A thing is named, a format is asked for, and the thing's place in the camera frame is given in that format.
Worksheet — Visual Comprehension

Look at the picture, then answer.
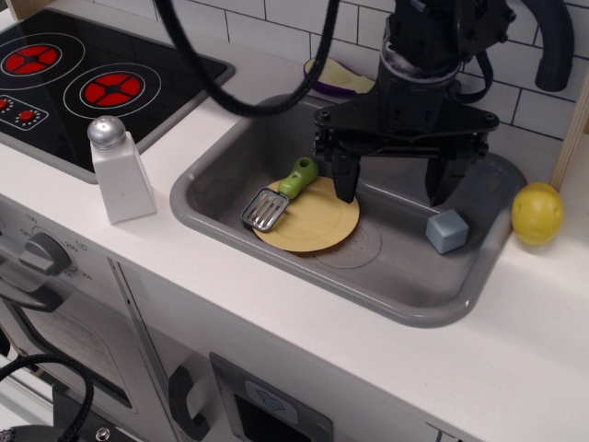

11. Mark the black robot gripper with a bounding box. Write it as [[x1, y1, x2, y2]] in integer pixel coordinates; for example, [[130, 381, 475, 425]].
[[314, 54, 499, 206]]

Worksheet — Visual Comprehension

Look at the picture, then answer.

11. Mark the green handled grey spatula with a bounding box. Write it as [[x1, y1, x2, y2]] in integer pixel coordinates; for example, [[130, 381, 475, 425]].
[[241, 157, 318, 232]]

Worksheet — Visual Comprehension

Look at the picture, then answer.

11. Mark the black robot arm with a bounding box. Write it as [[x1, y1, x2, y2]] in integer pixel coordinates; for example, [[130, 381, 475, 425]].
[[315, 1, 514, 205]]

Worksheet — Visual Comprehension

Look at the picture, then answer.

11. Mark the yellow plastic plate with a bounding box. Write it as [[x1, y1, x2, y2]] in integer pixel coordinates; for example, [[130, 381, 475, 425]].
[[253, 176, 360, 252]]

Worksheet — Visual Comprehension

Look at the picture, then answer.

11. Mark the grey blue cube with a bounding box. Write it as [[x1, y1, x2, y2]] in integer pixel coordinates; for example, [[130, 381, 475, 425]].
[[425, 209, 469, 254]]

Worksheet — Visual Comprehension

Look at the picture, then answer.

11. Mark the purple toy eggplant half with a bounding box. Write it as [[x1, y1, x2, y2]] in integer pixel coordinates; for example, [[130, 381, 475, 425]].
[[312, 58, 375, 99]]

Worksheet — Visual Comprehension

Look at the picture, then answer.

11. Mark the yellow toy lemon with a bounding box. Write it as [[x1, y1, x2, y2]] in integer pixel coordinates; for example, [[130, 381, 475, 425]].
[[511, 182, 564, 247]]

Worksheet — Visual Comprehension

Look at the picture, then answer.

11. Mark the dark grey faucet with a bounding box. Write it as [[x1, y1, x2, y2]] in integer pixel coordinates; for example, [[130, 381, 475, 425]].
[[523, 0, 575, 92]]

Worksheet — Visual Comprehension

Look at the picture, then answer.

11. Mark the white salt shaker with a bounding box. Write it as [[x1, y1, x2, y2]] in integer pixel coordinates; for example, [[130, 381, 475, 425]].
[[87, 116, 156, 224]]

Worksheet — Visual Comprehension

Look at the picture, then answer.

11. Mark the grey dishwasher panel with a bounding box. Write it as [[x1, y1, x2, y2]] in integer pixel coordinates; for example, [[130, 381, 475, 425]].
[[209, 353, 334, 442]]

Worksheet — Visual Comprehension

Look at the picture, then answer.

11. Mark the black toy stovetop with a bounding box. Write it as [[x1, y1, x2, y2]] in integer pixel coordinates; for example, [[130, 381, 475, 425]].
[[1, 9, 208, 184]]

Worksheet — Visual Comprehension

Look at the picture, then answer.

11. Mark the grey oven knob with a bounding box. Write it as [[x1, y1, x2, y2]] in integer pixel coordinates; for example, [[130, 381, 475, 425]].
[[18, 232, 72, 276]]

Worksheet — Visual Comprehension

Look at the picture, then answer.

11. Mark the black braided cable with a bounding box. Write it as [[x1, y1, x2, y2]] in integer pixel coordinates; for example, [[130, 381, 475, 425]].
[[154, 0, 341, 117], [0, 354, 95, 442]]

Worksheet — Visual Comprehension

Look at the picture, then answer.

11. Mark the wooden shelf post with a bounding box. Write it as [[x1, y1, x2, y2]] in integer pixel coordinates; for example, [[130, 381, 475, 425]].
[[549, 71, 589, 191]]

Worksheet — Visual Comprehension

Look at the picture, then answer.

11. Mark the dark grey cabinet handle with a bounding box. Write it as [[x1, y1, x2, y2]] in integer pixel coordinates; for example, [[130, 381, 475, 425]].
[[167, 366, 210, 441]]

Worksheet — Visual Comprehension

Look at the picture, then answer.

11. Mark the grey oven door handle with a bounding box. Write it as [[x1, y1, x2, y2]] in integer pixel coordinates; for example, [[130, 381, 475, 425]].
[[1, 260, 64, 312]]

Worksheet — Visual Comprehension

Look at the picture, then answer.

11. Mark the black lower braided cable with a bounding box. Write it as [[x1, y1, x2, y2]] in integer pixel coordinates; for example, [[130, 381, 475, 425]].
[[0, 354, 95, 442]]

